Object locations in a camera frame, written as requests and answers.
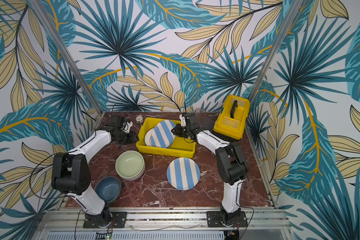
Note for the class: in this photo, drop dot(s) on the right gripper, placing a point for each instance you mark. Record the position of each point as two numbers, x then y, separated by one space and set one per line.
180 130

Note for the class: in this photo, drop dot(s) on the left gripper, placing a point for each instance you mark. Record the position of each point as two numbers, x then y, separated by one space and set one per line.
129 137

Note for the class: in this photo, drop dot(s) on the blue white striped plate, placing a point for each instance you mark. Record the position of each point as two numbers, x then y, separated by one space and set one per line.
162 136

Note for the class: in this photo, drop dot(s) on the light green bowl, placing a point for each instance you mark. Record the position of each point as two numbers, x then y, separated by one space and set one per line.
130 165

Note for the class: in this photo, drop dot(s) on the dark blue bowl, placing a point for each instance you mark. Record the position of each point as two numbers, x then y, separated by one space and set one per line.
109 189

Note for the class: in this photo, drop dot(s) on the white plate green emblem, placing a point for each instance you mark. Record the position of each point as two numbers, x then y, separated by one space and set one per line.
147 138

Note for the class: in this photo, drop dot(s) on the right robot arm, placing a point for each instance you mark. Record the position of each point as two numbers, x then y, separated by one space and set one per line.
231 163

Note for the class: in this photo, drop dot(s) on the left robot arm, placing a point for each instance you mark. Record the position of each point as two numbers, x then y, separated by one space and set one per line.
71 175

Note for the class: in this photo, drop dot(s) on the yellow plastic bin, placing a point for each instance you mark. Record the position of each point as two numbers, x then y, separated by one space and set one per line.
179 148

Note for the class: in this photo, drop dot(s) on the grey translucent cup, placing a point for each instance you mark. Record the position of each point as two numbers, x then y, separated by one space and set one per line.
206 123

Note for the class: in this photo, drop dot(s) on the clear pink cup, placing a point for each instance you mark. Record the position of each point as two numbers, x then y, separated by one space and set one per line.
200 112

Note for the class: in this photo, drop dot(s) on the small white jar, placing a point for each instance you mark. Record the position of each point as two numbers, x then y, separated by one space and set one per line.
140 119

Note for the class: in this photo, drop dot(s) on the yellow black toolbox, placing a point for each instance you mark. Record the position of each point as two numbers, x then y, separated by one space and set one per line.
231 122

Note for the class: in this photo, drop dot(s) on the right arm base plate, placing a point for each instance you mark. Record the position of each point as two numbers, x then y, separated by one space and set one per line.
219 219

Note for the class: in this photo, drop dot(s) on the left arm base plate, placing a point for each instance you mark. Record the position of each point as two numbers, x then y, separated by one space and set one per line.
116 220

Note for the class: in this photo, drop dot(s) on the left aluminium corner post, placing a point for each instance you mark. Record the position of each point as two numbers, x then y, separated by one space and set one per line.
47 22

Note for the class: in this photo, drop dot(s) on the aluminium corner post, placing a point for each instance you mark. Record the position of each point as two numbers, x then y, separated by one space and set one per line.
286 23
47 22

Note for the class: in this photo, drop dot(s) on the aluminium frame rail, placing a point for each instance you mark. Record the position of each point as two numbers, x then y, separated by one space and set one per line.
189 223

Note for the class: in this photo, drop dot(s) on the right aluminium corner post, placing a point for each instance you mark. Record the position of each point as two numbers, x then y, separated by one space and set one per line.
286 23

